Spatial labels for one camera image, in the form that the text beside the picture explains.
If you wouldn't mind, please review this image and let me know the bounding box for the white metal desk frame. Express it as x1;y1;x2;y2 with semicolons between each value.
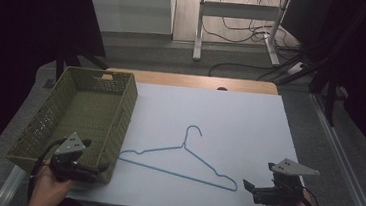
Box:
192;0;292;70

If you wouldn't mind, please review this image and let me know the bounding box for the white cabinet panel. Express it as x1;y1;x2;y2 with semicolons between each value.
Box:
83;0;177;39

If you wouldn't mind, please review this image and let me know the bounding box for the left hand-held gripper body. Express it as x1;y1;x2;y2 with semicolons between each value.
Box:
48;130;103;186

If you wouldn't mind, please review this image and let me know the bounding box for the green woven plastic basket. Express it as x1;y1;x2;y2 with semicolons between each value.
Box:
4;61;140;187

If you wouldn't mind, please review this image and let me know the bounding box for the blue wire clothes hanger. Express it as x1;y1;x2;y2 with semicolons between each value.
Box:
116;119;244;193

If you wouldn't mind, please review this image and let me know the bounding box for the grey metal floor rail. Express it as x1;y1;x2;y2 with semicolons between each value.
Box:
0;162;29;206
299;92;366;206

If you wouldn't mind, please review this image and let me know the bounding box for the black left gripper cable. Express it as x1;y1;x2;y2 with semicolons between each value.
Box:
26;135;67;206

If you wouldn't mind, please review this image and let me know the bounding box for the person's left hand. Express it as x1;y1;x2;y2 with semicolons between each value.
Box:
26;163;77;206

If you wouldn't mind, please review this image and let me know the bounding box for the black floor cable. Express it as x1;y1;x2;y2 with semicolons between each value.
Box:
207;60;277;83

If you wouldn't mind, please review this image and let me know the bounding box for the tangle of black cables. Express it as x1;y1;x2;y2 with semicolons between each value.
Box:
198;0;303;51

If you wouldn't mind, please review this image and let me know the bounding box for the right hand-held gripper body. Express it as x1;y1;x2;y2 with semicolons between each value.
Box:
250;154;321;206

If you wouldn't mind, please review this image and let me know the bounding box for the white power strip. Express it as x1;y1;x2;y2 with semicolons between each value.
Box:
287;60;307;77

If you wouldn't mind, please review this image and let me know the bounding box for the white table mat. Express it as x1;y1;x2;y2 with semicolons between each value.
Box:
66;77;307;206

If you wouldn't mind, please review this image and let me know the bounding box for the black metal stand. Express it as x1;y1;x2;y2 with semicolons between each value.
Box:
271;0;366;131

